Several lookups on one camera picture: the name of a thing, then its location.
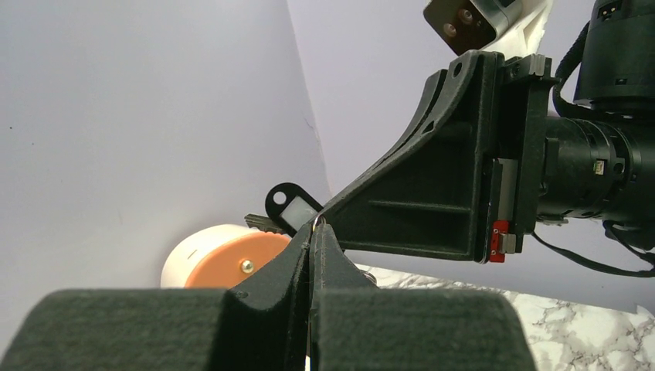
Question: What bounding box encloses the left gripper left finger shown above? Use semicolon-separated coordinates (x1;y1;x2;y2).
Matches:
1;225;313;370

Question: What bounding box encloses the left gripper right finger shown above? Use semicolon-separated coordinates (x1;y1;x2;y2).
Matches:
310;223;536;370

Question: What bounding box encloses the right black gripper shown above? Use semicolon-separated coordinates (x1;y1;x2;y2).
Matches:
322;51;557;263

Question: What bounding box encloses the silver metal key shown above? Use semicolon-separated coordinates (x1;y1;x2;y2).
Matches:
244;213;287;235

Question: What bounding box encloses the red keychain with metal chain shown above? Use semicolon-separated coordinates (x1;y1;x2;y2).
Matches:
311;214;326;231

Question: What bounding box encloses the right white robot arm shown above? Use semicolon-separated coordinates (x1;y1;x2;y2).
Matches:
322;1;654;264

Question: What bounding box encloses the round pastel drawer cabinet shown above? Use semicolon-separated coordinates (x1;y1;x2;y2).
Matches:
160;224;290;288

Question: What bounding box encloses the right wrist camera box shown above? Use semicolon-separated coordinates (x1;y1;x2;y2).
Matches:
423;0;554;59

